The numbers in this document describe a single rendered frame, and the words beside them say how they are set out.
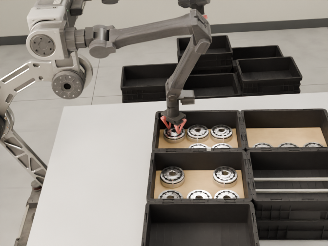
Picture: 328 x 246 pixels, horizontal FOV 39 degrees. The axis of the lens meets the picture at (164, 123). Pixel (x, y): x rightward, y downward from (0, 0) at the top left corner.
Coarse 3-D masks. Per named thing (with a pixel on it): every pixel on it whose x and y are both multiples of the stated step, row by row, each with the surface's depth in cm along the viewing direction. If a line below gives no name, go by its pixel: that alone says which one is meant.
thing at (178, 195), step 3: (162, 192) 189; (165, 192) 189; (168, 192) 189; (171, 192) 189; (174, 192) 189; (177, 192) 188; (159, 195) 188; (162, 195) 188; (177, 195) 187; (180, 195) 187; (159, 198) 186; (162, 198) 186
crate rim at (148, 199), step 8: (152, 152) 199; (160, 152) 199; (168, 152) 198; (176, 152) 198; (184, 152) 198; (192, 152) 198; (200, 152) 198; (208, 152) 197; (216, 152) 197; (224, 152) 197; (232, 152) 197; (240, 152) 197; (152, 160) 197; (152, 168) 191; (248, 176) 184; (248, 184) 182; (248, 192) 177; (152, 200) 176; (160, 200) 176; (168, 200) 176; (176, 200) 175; (184, 200) 175; (192, 200) 175; (200, 200) 175; (208, 200) 175; (216, 200) 175; (224, 200) 174; (232, 200) 174; (240, 200) 174; (248, 200) 174
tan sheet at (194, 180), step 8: (184, 176) 201; (192, 176) 200; (200, 176) 200; (208, 176) 200; (240, 176) 199; (160, 184) 197; (184, 184) 196; (192, 184) 196; (200, 184) 196; (208, 184) 196; (240, 184) 195; (160, 192) 193; (184, 192) 193; (208, 192) 192; (216, 192) 192; (240, 192) 191
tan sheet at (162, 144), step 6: (162, 132) 227; (186, 132) 226; (234, 132) 224; (162, 138) 223; (186, 138) 222; (210, 138) 221; (234, 138) 220; (162, 144) 219; (168, 144) 219; (174, 144) 219; (180, 144) 218; (186, 144) 218; (210, 144) 217; (234, 144) 216
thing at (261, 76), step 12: (240, 60) 330; (252, 60) 330; (264, 60) 331; (276, 60) 331; (288, 60) 331; (240, 72) 316; (252, 72) 336; (264, 72) 335; (276, 72) 334; (288, 72) 333; (300, 72) 312; (240, 84) 321; (252, 84) 310; (264, 84) 310; (276, 84) 311; (288, 84) 311; (300, 84) 311
